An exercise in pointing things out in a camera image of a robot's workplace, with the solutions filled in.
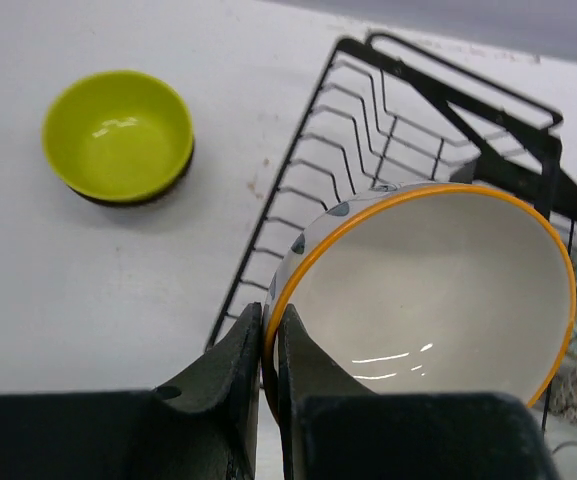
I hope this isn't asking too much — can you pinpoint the lime green bowl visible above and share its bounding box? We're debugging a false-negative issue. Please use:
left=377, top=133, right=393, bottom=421
left=41, top=70, right=195, bottom=199

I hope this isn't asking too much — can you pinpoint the black wire dish rack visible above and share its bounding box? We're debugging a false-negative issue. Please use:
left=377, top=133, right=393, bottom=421
left=203, top=31, right=577, bottom=441

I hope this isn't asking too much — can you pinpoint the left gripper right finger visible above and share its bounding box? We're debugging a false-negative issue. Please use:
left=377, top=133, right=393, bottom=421
left=277, top=305, right=383, bottom=479

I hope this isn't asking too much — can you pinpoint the dark brown ribbed bowl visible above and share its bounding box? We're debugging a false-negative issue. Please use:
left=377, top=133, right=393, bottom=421
left=69, top=138, right=196, bottom=209

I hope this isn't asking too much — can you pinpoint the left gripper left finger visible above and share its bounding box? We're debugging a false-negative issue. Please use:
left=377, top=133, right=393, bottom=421
left=154, top=302, right=263, bottom=479

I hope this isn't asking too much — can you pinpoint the white blue leaf bowl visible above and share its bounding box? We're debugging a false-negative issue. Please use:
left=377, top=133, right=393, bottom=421
left=262, top=182, right=576, bottom=411

